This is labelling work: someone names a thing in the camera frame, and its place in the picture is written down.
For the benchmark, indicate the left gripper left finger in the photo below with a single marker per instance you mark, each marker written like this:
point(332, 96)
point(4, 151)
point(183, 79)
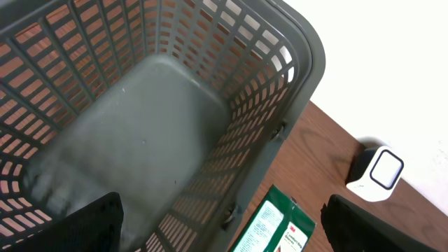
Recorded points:
point(94, 228)

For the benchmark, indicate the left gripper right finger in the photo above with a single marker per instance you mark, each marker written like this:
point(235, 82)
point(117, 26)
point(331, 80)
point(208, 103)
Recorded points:
point(348, 227)

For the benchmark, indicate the green 3M gloves pack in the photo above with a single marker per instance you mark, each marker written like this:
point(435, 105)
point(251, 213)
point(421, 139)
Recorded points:
point(277, 225)

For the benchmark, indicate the white barcode scanner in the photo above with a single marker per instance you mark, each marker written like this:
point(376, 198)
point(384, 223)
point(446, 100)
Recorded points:
point(375, 173)

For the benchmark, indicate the grey plastic mesh basket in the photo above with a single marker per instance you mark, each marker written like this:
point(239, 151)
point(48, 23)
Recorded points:
point(177, 107)

